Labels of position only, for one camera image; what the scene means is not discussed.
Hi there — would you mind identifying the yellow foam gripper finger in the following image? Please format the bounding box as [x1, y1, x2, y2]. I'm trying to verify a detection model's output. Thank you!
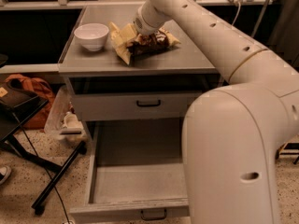
[109, 22, 138, 49]

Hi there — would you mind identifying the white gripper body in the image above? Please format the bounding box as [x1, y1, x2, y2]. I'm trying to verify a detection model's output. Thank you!
[133, 0, 171, 35]

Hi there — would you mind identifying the brown chip bag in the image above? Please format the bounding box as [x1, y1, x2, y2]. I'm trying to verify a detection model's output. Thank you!
[113, 27, 180, 65]

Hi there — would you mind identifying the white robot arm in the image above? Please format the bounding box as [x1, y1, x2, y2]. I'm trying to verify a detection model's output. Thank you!
[133, 0, 299, 224]

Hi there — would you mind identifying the grey drawer cabinet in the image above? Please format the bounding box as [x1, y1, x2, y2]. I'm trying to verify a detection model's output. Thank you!
[58, 2, 225, 142]

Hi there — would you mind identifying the closed grey upper drawer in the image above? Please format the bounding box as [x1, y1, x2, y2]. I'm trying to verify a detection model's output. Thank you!
[72, 91, 201, 121]

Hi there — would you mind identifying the clear plastic bag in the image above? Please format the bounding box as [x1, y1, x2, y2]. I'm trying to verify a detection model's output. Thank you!
[44, 86, 88, 145]

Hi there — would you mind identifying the open grey lower drawer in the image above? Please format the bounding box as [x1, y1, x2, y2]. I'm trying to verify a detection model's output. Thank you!
[71, 118, 189, 224]

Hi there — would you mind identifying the white ceramic bowl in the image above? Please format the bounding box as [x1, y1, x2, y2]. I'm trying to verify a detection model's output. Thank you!
[74, 23, 109, 51]

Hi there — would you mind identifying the orange backpack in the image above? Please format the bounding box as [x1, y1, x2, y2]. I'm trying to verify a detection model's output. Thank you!
[6, 74, 55, 130]

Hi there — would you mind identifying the black folding table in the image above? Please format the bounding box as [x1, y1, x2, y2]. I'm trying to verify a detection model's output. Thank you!
[0, 83, 87, 216]

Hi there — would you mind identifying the metal stand pole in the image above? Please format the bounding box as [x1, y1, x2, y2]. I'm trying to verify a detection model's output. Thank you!
[250, 0, 270, 38]

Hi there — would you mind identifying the white sneaker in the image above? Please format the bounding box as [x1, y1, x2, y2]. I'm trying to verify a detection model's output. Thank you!
[0, 165, 11, 185]

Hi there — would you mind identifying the black wheeled cart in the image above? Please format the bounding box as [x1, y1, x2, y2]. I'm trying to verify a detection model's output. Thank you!
[276, 142, 299, 164]

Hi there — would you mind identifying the white power cable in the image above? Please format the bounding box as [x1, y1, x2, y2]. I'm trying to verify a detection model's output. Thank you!
[231, 2, 243, 28]

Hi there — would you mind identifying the black floor cable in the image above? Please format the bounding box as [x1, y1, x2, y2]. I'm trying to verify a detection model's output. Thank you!
[11, 112, 73, 224]

